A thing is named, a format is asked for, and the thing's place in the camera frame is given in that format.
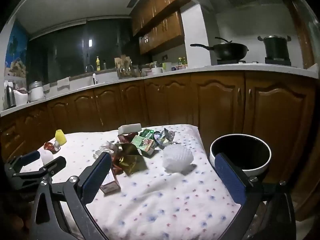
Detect red crumpled wrapper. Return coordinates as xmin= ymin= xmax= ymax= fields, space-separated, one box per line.
xmin=117 ymin=134 xmax=135 ymax=144

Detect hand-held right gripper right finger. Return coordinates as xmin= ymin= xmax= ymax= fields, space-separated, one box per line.
xmin=214 ymin=152 xmax=297 ymax=240

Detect brown wooden cabinets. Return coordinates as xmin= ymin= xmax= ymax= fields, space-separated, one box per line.
xmin=131 ymin=0 xmax=198 ymax=55
xmin=0 ymin=71 xmax=317 ymax=170

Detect green crumpled wrapper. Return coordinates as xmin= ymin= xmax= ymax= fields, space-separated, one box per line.
xmin=140 ymin=128 xmax=157 ymax=140

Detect utensil holder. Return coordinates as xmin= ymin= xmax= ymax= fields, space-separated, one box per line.
xmin=114 ymin=55 xmax=133 ymax=78

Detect dark window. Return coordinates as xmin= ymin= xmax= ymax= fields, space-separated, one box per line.
xmin=26 ymin=20 xmax=140 ymax=83

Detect gold foil wrapper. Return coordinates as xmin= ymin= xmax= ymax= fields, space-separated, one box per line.
xmin=111 ymin=144 xmax=148 ymax=175

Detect white canister with lid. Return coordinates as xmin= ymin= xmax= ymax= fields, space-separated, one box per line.
xmin=29 ymin=81 xmax=45 ymax=100

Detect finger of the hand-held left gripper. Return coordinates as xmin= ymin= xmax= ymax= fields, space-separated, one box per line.
xmin=4 ymin=151 xmax=41 ymax=174
xmin=10 ymin=156 xmax=67 ymax=188

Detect small pink box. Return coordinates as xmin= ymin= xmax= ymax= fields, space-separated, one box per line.
xmin=100 ymin=172 xmax=122 ymax=195

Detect white plastic container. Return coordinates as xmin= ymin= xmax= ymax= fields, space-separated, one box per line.
xmin=14 ymin=89 xmax=29 ymax=105

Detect white floral tablecloth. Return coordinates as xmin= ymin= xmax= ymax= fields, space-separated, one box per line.
xmin=19 ymin=124 xmax=242 ymax=240

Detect black round trash bin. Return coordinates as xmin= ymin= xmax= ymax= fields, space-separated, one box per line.
xmin=209 ymin=134 xmax=272 ymax=177

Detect white crumpled tissue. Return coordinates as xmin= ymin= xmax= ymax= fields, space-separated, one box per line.
xmin=94 ymin=141 xmax=120 ymax=159

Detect white translucent plastic piece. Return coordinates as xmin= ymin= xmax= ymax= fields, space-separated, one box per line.
xmin=40 ymin=150 xmax=54 ymax=167

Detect white kitchen countertop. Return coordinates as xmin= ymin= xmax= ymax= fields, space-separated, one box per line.
xmin=0 ymin=64 xmax=319 ymax=117

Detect green drink carton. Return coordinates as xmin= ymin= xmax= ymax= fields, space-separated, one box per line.
xmin=130 ymin=135 xmax=155 ymax=158

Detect silver crumpled wrapper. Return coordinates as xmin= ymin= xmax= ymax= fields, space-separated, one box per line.
xmin=156 ymin=128 xmax=180 ymax=148

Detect black wok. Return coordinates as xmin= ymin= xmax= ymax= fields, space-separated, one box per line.
xmin=190 ymin=37 xmax=249 ymax=61

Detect wall poster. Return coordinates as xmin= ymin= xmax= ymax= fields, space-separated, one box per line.
xmin=5 ymin=21 xmax=28 ymax=77

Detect black stock pot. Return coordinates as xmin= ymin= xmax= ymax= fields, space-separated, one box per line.
xmin=258 ymin=35 xmax=292 ymax=59

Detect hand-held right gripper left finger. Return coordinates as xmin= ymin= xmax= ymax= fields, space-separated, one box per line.
xmin=29 ymin=152 xmax=113 ymax=240

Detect brown wooden upper cabinets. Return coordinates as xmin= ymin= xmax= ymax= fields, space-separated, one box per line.
xmin=131 ymin=0 xmax=198 ymax=55

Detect white foam fruit net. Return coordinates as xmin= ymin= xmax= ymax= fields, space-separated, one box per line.
xmin=162 ymin=144 xmax=194 ymax=173

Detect brown wooden lower cabinets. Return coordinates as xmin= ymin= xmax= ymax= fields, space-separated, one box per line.
xmin=0 ymin=71 xmax=317 ymax=170

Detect white foam block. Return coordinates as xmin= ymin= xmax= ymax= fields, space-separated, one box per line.
xmin=118 ymin=124 xmax=142 ymax=135

